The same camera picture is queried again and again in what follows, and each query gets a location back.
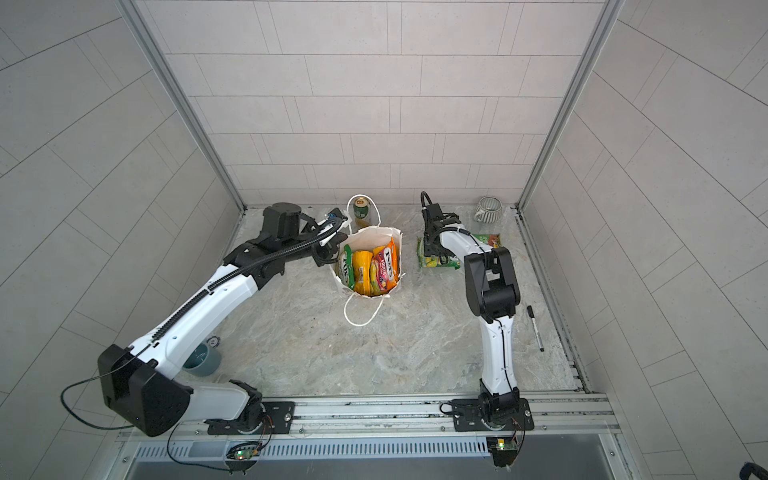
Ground green colourful snack bag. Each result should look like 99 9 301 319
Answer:
417 238 461 270

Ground pink red snack bag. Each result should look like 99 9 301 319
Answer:
369 239 399 296

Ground green chip snack bag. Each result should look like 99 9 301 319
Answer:
472 233 502 248

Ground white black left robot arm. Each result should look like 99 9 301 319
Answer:
97 202 349 437

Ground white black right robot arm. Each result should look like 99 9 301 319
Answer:
420 191 521 425

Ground yellow orange snack bag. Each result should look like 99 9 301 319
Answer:
353 250 373 297

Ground narrow green snack packet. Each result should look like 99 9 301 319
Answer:
337 245 355 290

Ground green gold drink can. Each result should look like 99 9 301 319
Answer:
352 196 370 228

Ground black marker pen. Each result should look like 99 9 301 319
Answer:
526 305 545 352

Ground teal ceramic cup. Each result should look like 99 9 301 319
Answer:
182 336 222 377

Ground left controller circuit board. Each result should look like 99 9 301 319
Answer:
226 441 263 462

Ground controller circuit board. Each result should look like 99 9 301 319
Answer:
226 441 263 462
486 437 520 468

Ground right controller circuit board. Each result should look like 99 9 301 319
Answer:
486 437 520 468

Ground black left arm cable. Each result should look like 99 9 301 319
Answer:
59 230 340 431

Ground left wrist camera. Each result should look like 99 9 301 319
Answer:
319 208 351 235

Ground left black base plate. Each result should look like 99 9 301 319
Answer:
205 401 296 435

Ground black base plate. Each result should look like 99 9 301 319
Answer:
205 401 296 435
440 398 535 432

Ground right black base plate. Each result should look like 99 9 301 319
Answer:
440 398 535 432

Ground aluminium mounting rail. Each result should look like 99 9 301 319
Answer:
116 392 622 442

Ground right aluminium corner post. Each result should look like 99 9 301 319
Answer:
517 0 624 213

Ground aluminium corner post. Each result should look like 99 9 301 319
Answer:
517 0 624 213
115 0 247 215

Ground left aluminium corner post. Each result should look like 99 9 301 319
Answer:
115 0 247 215

